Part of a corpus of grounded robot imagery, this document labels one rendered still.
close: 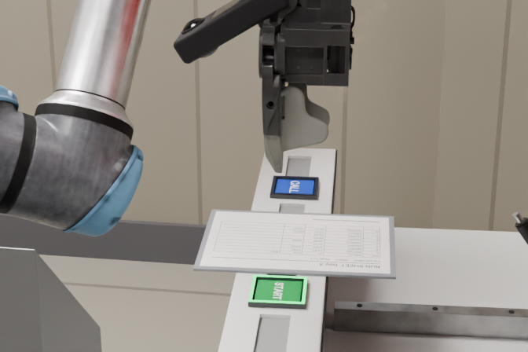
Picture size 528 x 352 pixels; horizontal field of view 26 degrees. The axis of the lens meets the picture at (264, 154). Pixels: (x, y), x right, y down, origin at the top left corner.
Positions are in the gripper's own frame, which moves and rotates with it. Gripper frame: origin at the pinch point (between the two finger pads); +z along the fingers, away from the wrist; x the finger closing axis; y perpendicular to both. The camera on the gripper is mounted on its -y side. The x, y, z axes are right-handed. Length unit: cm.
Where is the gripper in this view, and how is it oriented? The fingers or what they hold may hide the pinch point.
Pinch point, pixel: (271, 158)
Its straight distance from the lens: 108.9
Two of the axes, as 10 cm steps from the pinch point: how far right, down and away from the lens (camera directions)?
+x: 0.9, -3.7, 9.2
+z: 0.0, 9.3, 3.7
